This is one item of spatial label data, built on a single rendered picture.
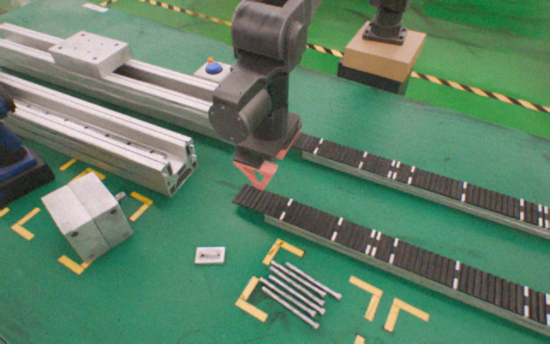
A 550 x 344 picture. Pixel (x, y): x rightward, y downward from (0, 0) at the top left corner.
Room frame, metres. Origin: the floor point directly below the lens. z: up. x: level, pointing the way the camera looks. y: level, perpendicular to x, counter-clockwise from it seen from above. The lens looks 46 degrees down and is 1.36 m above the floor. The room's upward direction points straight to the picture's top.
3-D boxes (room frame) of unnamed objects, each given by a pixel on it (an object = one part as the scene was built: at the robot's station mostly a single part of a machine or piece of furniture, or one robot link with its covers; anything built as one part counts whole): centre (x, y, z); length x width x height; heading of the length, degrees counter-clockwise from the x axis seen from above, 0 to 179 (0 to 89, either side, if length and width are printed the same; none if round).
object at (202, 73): (0.83, 0.17, 0.81); 0.10 x 0.08 x 0.06; 155
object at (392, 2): (1.00, -0.32, 0.96); 0.09 x 0.05 x 0.10; 151
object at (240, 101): (0.37, 0.03, 1.12); 0.12 x 0.09 x 0.12; 151
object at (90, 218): (0.38, 0.32, 0.83); 0.11 x 0.10 x 0.10; 134
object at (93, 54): (0.84, 0.47, 0.87); 0.16 x 0.11 x 0.07; 65
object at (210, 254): (0.32, 0.12, 0.78); 0.05 x 0.03 x 0.01; 91
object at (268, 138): (0.41, 0.01, 1.02); 0.10 x 0.07 x 0.07; 156
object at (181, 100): (0.84, 0.47, 0.82); 0.80 x 0.10 x 0.09; 65
